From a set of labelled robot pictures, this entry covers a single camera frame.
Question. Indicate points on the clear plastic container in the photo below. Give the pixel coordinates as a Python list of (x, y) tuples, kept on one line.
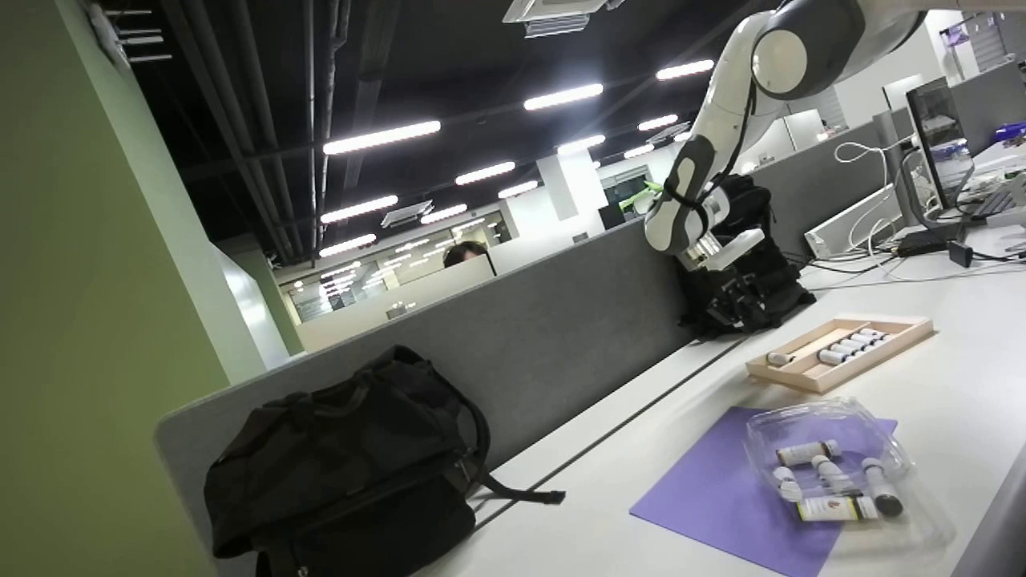
[(918, 515)]

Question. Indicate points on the white bottle with yellow label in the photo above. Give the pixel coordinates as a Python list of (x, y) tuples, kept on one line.
[(834, 512)]

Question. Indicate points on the black desk device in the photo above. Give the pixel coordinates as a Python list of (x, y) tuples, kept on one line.
[(929, 239)]

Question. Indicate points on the person's dark-haired head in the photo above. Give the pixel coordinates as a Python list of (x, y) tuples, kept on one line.
[(467, 255)]

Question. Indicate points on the small white black-capped bottle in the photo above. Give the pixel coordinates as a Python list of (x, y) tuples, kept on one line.
[(860, 342), (876, 335), (831, 356), (843, 347)]

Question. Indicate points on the slouched black backpack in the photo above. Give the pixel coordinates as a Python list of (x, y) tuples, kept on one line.
[(353, 468)]

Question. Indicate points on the purple mat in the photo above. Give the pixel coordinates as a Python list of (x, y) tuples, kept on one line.
[(706, 492)]

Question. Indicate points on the white bottle with grey cap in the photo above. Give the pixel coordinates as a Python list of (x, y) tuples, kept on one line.
[(802, 452)]

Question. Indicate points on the small white tube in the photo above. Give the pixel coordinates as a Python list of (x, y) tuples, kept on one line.
[(831, 476)]

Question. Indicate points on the white bottle with black cap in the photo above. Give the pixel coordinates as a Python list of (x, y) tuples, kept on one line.
[(881, 488)]

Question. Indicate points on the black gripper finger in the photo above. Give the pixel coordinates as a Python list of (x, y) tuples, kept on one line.
[(736, 316), (789, 299)]

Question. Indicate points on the small round white bottle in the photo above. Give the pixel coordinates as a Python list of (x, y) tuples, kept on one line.
[(786, 486)]

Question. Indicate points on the long ceiling light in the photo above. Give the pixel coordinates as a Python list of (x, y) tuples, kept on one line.
[(360, 208), (486, 173), (383, 135), (563, 96), (683, 68)]

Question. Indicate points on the black computer monitor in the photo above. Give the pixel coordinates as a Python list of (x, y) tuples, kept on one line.
[(940, 129)]

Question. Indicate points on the black power adapter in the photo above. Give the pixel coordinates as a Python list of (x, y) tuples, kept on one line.
[(958, 255)]

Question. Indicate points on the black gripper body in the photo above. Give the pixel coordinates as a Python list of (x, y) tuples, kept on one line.
[(742, 284)]

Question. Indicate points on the white keyboard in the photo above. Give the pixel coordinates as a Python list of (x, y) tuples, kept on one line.
[(852, 221)]

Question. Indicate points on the grey desk partition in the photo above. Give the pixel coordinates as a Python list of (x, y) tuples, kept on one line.
[(556, 331)]

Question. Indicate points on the upright black backpack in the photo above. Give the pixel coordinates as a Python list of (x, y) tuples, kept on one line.
[(774, 211)]

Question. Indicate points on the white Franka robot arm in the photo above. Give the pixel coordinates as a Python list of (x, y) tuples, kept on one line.
[(725, 108)]

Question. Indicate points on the wooden tray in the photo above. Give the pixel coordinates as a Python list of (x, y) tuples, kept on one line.
[(811, 374)]

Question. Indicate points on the ceiling air vent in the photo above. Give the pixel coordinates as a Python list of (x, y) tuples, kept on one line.
[(556, 14)]

